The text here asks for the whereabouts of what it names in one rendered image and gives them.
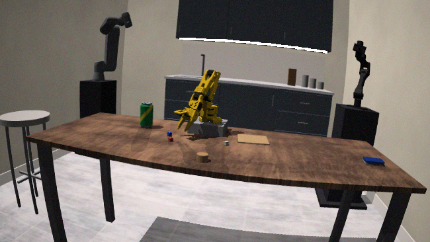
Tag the tan flat mat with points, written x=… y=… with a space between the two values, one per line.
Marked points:
x=244 y=138

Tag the tan short cylinder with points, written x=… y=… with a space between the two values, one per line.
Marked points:
x=202 y=157

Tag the green soda can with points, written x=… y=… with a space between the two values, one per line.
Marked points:
x=146 y=114

